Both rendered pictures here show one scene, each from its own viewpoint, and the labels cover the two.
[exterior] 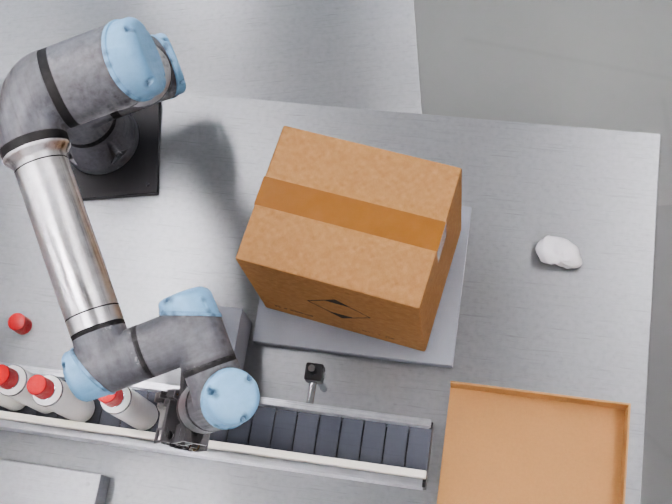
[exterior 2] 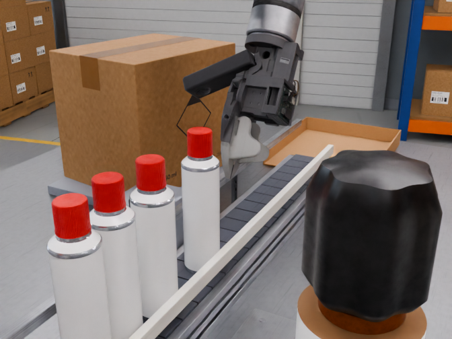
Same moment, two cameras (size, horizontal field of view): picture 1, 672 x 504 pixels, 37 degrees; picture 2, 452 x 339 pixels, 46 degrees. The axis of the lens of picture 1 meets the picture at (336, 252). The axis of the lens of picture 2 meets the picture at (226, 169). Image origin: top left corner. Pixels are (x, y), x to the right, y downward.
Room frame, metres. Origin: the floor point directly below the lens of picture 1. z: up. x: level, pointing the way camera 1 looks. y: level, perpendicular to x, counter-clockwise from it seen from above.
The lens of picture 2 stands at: (0.42, 1.07, 1.30)
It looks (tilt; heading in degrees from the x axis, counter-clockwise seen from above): 22 degrees down; 271
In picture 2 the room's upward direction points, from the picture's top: straight up
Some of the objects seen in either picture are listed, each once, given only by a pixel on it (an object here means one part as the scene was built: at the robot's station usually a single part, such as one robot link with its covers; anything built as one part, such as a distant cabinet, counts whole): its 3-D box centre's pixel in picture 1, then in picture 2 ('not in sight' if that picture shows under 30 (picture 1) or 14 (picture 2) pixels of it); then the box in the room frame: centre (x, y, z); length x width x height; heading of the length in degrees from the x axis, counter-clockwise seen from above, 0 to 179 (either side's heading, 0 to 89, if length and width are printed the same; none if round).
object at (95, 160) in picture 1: (93, 128); not in sight; (1.04, 0.37, 0.89); 0.15 x 0.15 x 0.10
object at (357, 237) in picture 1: (356, 242); (149, 109); (0.61, -0.04, 0.99); 0.30 x 0.24 x 0.27; 55
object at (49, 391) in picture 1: (60, 397); (154, 239); (0.52, 0.51, 0.98); 0.05 x 0.05 x 0.20
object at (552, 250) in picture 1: (558, 253); not in sight; (0.51, -0.38, 0.85); 0.08 x 0.07 x 0.04; 20
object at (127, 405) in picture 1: (126, 404); (200, 201); (0.47, 0.41, 0.98); 0.05 x 0.05 x 0.20
